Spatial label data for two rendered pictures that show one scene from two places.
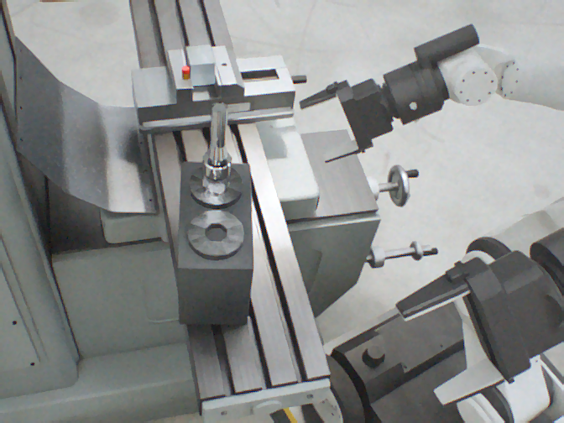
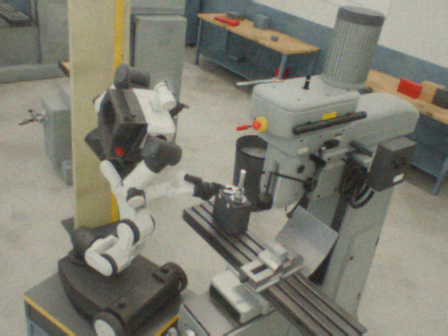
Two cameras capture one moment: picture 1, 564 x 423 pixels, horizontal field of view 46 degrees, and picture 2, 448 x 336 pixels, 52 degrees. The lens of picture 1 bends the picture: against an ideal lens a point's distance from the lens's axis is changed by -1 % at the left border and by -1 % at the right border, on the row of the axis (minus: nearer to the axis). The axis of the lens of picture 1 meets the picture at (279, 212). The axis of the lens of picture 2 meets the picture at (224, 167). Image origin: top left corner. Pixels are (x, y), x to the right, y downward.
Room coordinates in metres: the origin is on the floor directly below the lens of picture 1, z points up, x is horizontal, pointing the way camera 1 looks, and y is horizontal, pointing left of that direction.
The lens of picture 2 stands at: (2.68, -0.76, 2.50)
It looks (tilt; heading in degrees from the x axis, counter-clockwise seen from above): 29 degrees down; 159
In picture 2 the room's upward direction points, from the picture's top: 9 degrees clockwise
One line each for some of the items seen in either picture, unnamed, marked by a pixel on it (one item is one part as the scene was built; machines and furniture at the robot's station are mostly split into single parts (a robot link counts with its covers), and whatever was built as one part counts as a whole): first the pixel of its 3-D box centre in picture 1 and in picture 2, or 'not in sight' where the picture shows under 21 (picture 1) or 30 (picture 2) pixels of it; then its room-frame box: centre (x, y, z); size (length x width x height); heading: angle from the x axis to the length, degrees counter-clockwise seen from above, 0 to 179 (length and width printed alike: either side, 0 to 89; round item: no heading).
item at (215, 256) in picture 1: (214, 242); (231, 208); (0.66, 0.10, 1.02); 0.22 x 0.12 x 0.20; 11
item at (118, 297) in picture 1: (211, 252); (246, 328); (1.03, 0.17, 0.42); 0.80 x 0.30 x 0.60; 111
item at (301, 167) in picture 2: not in sight; (286, 172); (1.02, 0.20, 1.47); 0.21 x 0.19 x 0.32; 21
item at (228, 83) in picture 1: (225, 70); (270, 261); (1.11, 0.17, 1.01); 0.12 x 0.06 x 0.04; 22
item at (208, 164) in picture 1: (216, 159); not in sight; (0.71, 0.11, 1.18); 0.05 x 0.05 x 0.01
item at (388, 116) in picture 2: not in sight; (361, 120); (0.84, 0.66, 1.66); 0.80 x 0.23 x 0.20; 111
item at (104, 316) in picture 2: not in sight; (109, 330); (0.97, -0.60, 0.50); 0.20 x 0.05 x 0.20; 39
